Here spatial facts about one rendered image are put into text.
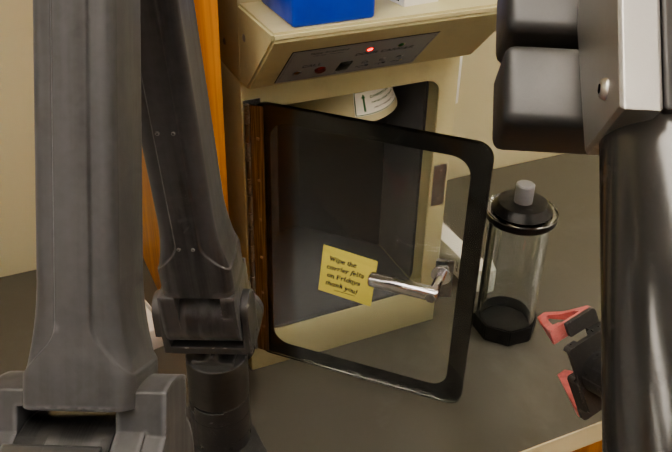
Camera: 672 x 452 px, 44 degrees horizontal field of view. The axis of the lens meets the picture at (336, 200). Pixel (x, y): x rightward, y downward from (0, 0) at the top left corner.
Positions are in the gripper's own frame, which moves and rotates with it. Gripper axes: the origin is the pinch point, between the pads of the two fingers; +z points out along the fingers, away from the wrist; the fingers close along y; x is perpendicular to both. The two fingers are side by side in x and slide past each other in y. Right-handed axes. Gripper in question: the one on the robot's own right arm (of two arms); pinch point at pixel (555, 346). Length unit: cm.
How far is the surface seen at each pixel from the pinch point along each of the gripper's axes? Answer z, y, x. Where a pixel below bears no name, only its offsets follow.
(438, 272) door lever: -0.4, 19.0, 12.1
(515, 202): 14.0, 15.0, -9.0
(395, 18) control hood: -2, 50, 6
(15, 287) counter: 60, 26, 62
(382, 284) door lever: 0.4, 21.0, 19.3
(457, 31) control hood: 2.1, 44.8, -2.5
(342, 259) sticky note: 8.9, 22.9, 20.4
